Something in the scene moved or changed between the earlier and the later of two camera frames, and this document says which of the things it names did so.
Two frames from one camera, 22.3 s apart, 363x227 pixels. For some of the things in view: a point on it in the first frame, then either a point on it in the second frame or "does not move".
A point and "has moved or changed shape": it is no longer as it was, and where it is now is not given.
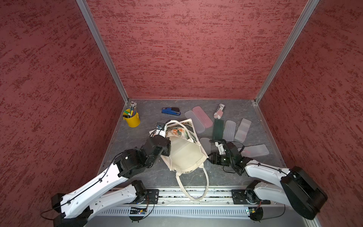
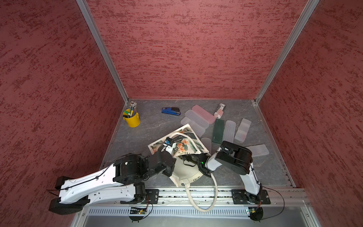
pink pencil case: [204, 118] has moved or changed shape
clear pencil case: [243, 129] does not move
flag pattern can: [219, 111] does not move
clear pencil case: [254, 150] does not move
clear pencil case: [205, 143] does not move
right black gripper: [215, 158] → [182, 157]
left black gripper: [166, 152] → [168, 172]
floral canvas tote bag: [187, 154] has moved or changed shape
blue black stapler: [173, 110] does not move
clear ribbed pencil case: [229, 131] does not move
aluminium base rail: [191, 202] does not move
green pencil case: [218, 129] does not move
